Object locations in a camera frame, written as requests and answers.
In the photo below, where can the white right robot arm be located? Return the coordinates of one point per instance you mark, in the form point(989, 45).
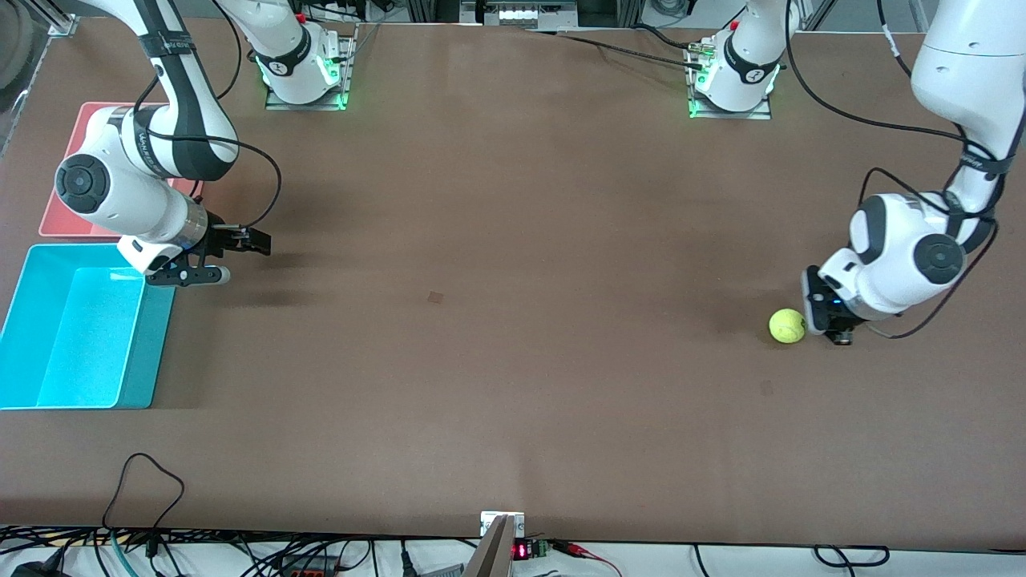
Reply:
point(104, 192)

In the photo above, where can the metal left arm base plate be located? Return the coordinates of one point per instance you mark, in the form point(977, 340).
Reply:
point(761, 114)

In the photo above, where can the aluminium frame device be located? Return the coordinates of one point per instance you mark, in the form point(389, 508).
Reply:
point(521, 12)

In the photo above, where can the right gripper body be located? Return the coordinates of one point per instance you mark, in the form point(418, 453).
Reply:
point(217, 241)

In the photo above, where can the red LED display module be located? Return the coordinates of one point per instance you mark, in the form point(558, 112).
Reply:
point(529, 550)

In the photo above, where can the grey camera mount bar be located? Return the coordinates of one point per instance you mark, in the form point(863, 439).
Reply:
point(493, 553)

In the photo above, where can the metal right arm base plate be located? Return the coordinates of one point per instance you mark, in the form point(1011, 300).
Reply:
point(346, 72)

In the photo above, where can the yellow-green tennis ball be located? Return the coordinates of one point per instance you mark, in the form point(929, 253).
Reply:
point(787, 326)

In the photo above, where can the blue plastic bin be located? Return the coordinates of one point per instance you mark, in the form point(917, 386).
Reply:
point(80, 344)

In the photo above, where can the white mount bracket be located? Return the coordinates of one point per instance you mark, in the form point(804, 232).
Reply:
point(486, 521)

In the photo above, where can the pink plastic bin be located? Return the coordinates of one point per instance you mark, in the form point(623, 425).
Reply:
point(60, 220)

